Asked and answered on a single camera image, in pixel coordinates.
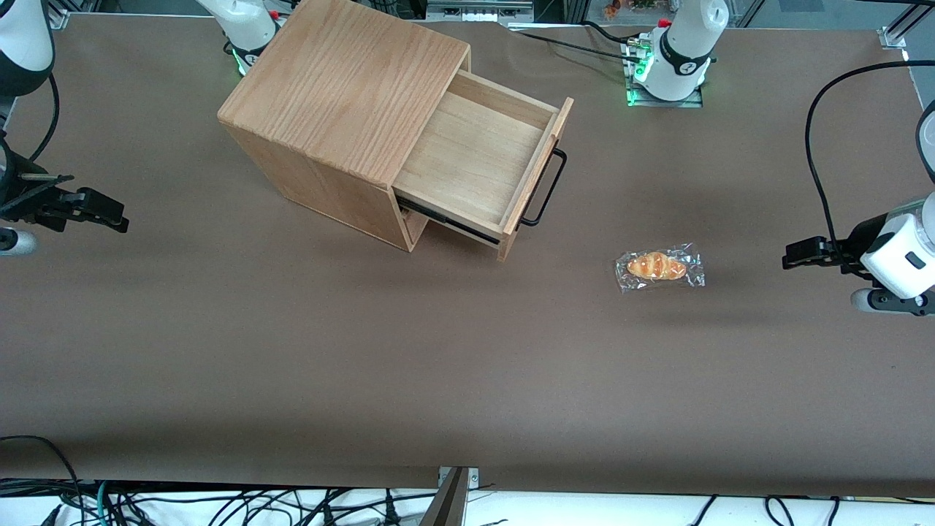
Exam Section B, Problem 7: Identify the black drawer slide rail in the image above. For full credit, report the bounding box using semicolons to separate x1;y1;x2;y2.
394;194;502;245

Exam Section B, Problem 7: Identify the wooden drawer cabinet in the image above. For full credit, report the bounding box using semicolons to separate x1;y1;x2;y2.
217;0;473;254

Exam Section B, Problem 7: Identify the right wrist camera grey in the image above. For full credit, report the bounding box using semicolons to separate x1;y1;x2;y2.
0;229;39;257

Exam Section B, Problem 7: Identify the grey electrical box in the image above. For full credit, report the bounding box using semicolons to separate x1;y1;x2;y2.
426;0;535;23

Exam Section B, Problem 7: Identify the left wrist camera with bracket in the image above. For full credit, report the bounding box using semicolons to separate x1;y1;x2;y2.
850;286;935;317

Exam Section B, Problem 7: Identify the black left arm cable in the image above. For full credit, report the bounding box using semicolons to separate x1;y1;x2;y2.
804;61;935;278

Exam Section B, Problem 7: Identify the small metal edge bracket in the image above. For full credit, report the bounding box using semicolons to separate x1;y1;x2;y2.
437;466;481;489

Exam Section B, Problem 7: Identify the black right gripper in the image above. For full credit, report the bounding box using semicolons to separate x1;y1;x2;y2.
0;172;130;234

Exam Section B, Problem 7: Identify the wooden drawer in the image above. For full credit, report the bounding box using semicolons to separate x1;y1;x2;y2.
392;69;575;262

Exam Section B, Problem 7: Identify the bread roll in plastic wrap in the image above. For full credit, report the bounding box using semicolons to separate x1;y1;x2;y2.
614;243;706;294

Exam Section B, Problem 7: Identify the brown table cover sheet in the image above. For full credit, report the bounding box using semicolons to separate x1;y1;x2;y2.
0;13;935;499

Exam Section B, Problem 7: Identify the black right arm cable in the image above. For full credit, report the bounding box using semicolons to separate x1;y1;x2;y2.
28;73;61;165

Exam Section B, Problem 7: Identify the black looped cable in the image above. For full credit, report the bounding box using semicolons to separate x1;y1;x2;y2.
0;435;83;526

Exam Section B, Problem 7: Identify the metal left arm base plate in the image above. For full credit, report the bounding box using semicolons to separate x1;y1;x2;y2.
621;38;706;109

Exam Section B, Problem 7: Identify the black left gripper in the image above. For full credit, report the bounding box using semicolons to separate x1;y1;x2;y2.
783;214;888;278

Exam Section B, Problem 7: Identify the short black table cable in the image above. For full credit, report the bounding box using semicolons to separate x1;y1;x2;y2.
581;20;644;45

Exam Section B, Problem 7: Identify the long black table cable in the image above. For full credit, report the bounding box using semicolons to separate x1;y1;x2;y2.
510;29;636;61

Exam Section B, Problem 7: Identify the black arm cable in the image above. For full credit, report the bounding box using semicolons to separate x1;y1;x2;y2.
28;73;61;165
804;61;935;278

